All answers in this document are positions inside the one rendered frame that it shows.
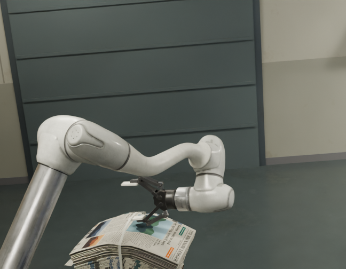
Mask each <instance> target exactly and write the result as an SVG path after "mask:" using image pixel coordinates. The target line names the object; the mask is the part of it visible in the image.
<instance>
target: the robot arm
mask: <svg viewBox="0 0 346 269"><path fill-rule="evenodd" d="M37 142H38V149H37V156H36V158H37V162H38V166H37V168H36V170H35V172H34V175H33V177H32V179H31V181H30V184H29V186H28V188H27V190H26V193H25V195H24V197H23V199H22V202H21V204H20V207H19V209H18V211H17V213H16V216H15V218H14V220H13V222H12V225H11V227H10V229H9V231H8V234H7V236H6V238H5V240H4V243H3V245H2V247H1V249H0V269H28V268H29V265H30V262H31V261H32V258H33V256H34V253H35V251H36V249H37V246H38V244H39V242H40V240H41V237H42V235H43V233H44V230H45V228H46V226H47V223H48V221H49V219H50V217H51V214H52V212H53V210H54V207H55V205H56V203H57V200H58V198H59V195H60V193H61V191H62V188H63V186H64V184H65V182H66V179H67V177H68V175H71V174H73V173H74V172H75V170H76V169H77V168H78V167H79V166H80V164H81V163H86V164H91V165H98V166H100V167H102V168H106V169H110V170H113V171H118V172H124V173H129V174H132V175H136V176H138V179H132V180H130V181H124V182H123V183H122V184H121V186H137V185H139V184H140V185H141V186H142V187H144V188H145V189H147V190H148V191H149V192H151V194H152V195H154V196H153V199H154V205H155V206H156V207H155V208H154V209H153V210H152V211H151V212H150V213H149V214H148V216H147V217H146V215H141V216H134V217H133V219H132V220H131V221H134V220H136V221H137V222H144V223H146V226H150V225H151V224H153V223H155V222H156V221H158V220H160V219H162V218H167V217H168V216H169V213H168V212H167V210H168V209H169V210H175V209H177V210H178V211H197V212H201V213H213V212H222V211H226V210H229V209H231V208H232V206H233V204H234V190H233V188H232V187H230V186H228V185H226V184H223V176H224V171H225V149H224V145H223V143H222V141H221V140H220V139H219V138H218V137H216V136H214V135H207V136H204V137H203V138H202V139H201V140H200V141H199V142H198V143H197V144H193V143H183V144H179V145H177V146H175V147H172V148H170V149H168V150H166V151H164V152H162V153H160V154H158V155H156V156H152V157H145V156H144V155H142V154H141V153H140V152H139V151H137V150H136V149H135V148H133V147H132V146H131V145H130V144H129V143H128V142H126V141H125V140H124V139H122V138H121V137H119V136H118V135H116V134H115V133H113V132H111V131H109V130H107V129H105V128H103V127H101V126H99V125H97V124H95V123H93V122H90V121H87V120H85V119H83V118H80V117H76V116H69V115H58V116H54V117H51V118H49V119H47V120H45V121H44V122H43V123H42V124H41V125H40V127H39V129H38V132H37ZM185 158H188V161H189V164H190V165H191V166H192V168H193V170H194V171H195V172H196V180H195V184H194V187H179V188H177V189H163V184H164V182H163V181H157V180H155V179H153V178H150V177H149V176H154V175H157V174H159V173H162V172H163V171H165V170H167V169H168V168H170V167H171V166H173V165H175V164H176V163H178V162H180V161H181V160H183V159H185ZM148 183H150V184H152V185H154V186H157V187H158V188H160V190H158V189H156V188H154V187H153V186H151V185H150V184H148ZM159 208H160V209H161V210H163V211H164V212H163V213H162V214H160V215H158V216H157V217H155V218H153V219H151V220H149V218H150V217H151V216H152V215H153V214H154V213H155V212H156V211H157V210H158V209H159Z"/></svg>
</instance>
